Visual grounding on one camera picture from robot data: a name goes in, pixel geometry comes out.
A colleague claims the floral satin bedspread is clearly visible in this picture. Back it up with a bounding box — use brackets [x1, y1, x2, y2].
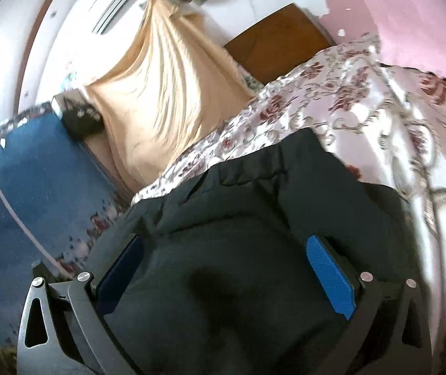
[136, 34, 446, 339]

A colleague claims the black garment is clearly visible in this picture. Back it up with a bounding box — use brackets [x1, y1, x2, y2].
[86, 129, 420, 374]

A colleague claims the blue floral wardrobe cover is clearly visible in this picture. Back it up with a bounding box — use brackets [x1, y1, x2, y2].
[0, 103, 130, 348]

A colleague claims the brown wooden headboard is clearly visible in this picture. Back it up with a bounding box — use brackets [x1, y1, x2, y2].
[224, 3, 331, 84]

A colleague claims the pink curtain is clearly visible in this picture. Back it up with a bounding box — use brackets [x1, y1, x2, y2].
[340, 0, 446, 91]

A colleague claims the beige hanging cloth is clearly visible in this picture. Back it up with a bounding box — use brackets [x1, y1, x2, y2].
[85, 0, 256, 191]

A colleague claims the black tote bag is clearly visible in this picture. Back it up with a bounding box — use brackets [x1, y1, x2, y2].
[60, 96, 104, 141]

